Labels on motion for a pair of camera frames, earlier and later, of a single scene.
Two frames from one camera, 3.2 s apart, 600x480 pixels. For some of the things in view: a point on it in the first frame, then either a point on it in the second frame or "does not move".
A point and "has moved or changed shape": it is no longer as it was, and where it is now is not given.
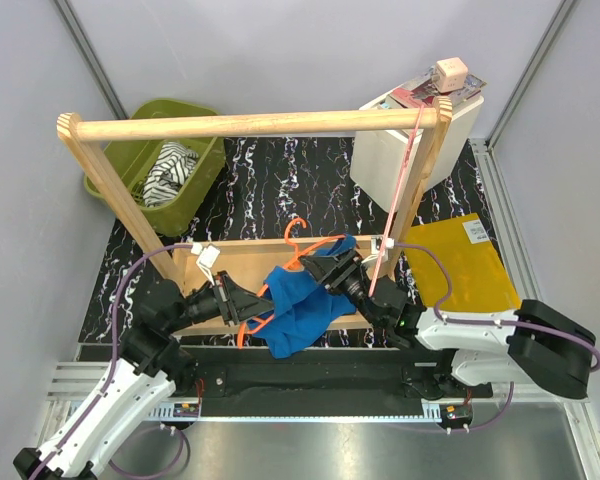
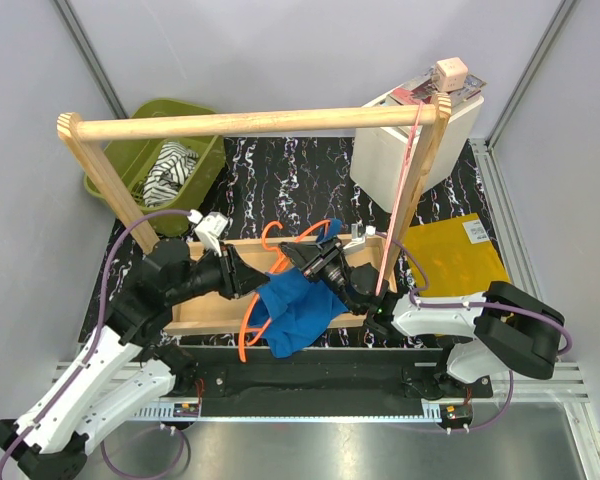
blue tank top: x=301 y=305 has moved or changed shape
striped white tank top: x=171 y=169 does not move
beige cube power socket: x=450 y=74 does not move
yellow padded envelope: x=480 y=280 does not move
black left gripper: x=237 y=303 to x=239 y=276
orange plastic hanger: x=254 y=323 to x=280 y=252
